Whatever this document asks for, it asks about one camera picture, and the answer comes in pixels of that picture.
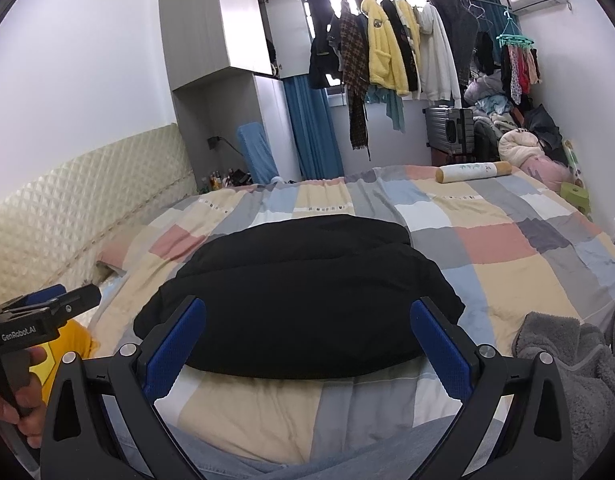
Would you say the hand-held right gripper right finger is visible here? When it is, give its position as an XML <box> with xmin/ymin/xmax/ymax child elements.
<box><xmin>409</xmin><ymin>296</ymin><xmax>574</xmax><ymax>480</ymax></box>

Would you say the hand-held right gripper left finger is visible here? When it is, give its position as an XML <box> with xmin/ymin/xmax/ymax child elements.
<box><xmin>40</xmin><ymin>296</ymin><xmax>208</xmax><ymax>480</ymax></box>

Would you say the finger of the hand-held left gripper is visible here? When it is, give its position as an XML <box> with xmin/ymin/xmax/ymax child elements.
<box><xmin>52</xmin><ymin>283</ymin><xmax>102</xmax><ymax>322</ymax></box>
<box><xmin>2</xmin><ymin>283</ymin><xmax>68</xmax><ymax>311</ymax></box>

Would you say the black puffer jacket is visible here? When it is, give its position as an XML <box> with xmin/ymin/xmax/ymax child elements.
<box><xmin>134</xmin><ymin>214</ymin><xmax>465</xmax><ymax>381</ymax></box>

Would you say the person's left hand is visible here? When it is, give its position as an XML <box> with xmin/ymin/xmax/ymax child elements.
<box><xmin>0</xmin><ymin>346</ymin><xmax>49</xmax><ymax>448</ymax></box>

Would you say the cream quilted headboard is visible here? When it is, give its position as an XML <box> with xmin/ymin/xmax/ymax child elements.
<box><xmin>0</xmin><ymin>122</ymin><xmax>198</xmax><ymax>306</ymax></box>

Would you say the pastel patchwork quilt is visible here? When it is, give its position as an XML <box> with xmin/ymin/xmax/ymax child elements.
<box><xmin>88</xmin><ymin>162</ymin><xmax>615</xmax><ymax>466</ymax></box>

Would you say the grey fleece blanket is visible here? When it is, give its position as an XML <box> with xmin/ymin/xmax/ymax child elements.
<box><xmin>512</xmin><ymin>285</ymin><xmax>615</xmax><ymax>480</ymax></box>

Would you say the cluster of small bottles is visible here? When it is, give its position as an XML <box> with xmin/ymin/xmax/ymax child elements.
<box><xmin>200</xmin><ymin>167</ymin><xmax>253</xmax><ymax>192</ymax></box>

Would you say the cream cylindrical bolster pillow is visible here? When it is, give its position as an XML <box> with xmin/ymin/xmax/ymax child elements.
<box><xmin>436</xmin><ymin>161</ymin><xmax>513</xmax><ymax>184</ymax></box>

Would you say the pink plush cushion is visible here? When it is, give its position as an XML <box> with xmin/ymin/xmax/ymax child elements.
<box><xmin>520</xmin><ymin>155</ymin><xmax>573</xmax><ymax>191</ymax></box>

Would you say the white fluffy garment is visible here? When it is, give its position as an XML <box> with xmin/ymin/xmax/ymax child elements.
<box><xmin>497</xmin><ymin>127</ymin><xmax>545</xmax><ymax>166</ymax></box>

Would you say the grey ribbed suitcase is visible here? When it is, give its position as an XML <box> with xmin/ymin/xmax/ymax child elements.
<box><xmin>422</xmin><ymin>106</ymin><xmax>475</xmax><ymax>158</ymax></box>

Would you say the black bag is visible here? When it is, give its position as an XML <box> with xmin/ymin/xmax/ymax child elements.
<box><xmin>522</xmin><ymin>104</ymin><xmax>565</xmax><ymax>161</ymax></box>

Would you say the light teal hanging garment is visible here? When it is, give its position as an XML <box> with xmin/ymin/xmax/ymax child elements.
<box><xmin>367</xmin><ymin>85</ymin><xmax>405</xmax><ymax>133</ymax></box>

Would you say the pile of bedding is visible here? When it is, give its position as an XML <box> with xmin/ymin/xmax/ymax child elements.
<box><xmin>462</xmin><ymin>72</ymin><xmax>518</xmax><ymax>133</ymax></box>

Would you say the blue window curtain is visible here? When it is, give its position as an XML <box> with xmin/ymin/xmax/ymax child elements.
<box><xmin>282</xmin><ymin>75</ymin><xmax>344</xmax><ymax>181</ymax></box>

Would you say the black patterned hanging garment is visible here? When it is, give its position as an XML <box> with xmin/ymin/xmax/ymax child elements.
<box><xmin>380</xmin><ymin>0</ymin><xmax>421</xmax><ymax>93</ymax></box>

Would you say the small hanging laundry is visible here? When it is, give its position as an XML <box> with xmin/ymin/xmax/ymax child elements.
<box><xmin>500</xmin><ymin>45</ymin><xmax>542</xmax><ymax>106</ymax></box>

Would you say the white hoodie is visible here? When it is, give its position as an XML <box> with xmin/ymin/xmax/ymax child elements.
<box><xmin>417</xmin><ymin>2</ymin><xmax>463</xmax><ymax>101</ymax></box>

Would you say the grey wardrobe cabinet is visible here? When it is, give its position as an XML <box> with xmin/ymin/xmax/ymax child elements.
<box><xmin>158</xmin><ymin>0</ymin><xmax>303</xmax><ymax>191</ymax></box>

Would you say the small black hanging garment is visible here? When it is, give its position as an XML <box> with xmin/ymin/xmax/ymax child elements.
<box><xmin>475</xmin><ymin>31</ymin><xmax>495</xmax><ymax>76</ymax></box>

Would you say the yellow fleece jacket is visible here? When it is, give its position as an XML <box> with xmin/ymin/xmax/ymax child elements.
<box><xmin>361</xmin><ymin>0</ymin><xmax>411</xmax><ymax>97</ymax></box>

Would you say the teal clip hanger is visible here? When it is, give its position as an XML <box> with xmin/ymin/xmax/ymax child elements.
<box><xmin>496</xmin><ymin>10</ymin><xmax>537</xmax><ymax>48</ymax></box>

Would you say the hanging black jacket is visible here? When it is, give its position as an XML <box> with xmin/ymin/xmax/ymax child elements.
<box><xmin>307</xmin><ymin>0</ymin><xmax>344</xmax><ymax>90</ymax></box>

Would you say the dark grey hanging garment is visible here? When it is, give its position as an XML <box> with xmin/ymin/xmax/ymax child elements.
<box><xmin>412</xmin><ymin>0</ymin><xmax>481</xmax><ymax>81</ymax></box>

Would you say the pale yellow hanging garment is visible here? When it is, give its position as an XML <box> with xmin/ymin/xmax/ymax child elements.
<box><xmin>395</xmin><ymin>0</ymin><xmax>422</xmax><ymax>61</ymax></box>

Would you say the teal curtain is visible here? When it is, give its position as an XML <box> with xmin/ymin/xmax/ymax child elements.
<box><xmin>480</xmin><ymin>0</ymin><xmax>511</xmax><ymax>68</ymax></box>

